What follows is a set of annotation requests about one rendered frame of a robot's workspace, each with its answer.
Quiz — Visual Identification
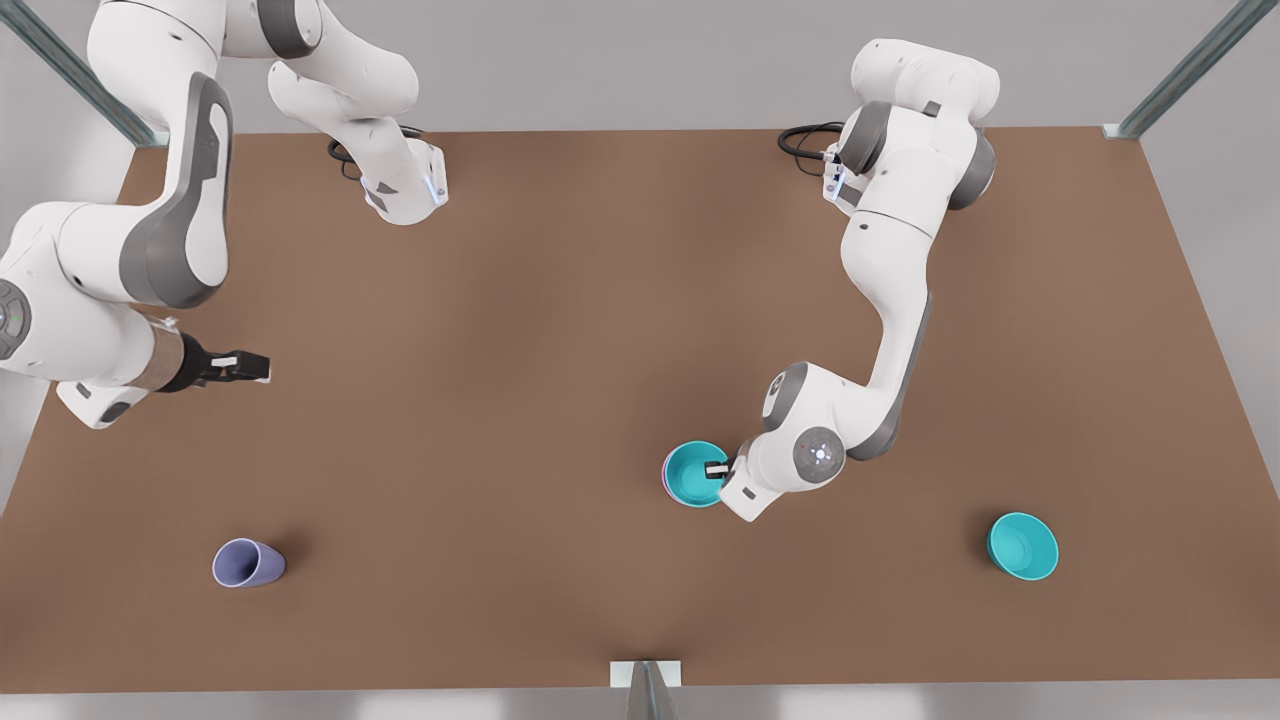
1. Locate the silver frame post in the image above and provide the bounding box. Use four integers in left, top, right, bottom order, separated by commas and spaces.
1102, 0, 1280, 140
0, 0, 168, 150
610, 659, 684, 720

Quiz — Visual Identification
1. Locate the black cable loop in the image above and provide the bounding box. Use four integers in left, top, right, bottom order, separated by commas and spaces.
777, 121, 847, 180
327, 124, 427, 183

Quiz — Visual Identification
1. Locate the lavender cup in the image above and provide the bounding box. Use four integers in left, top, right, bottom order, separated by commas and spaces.
211, 538, 287, 589

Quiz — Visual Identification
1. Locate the teal bowl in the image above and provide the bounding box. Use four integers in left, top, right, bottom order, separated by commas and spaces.
665, 440, 733, 509
987, 512, 1060, 582

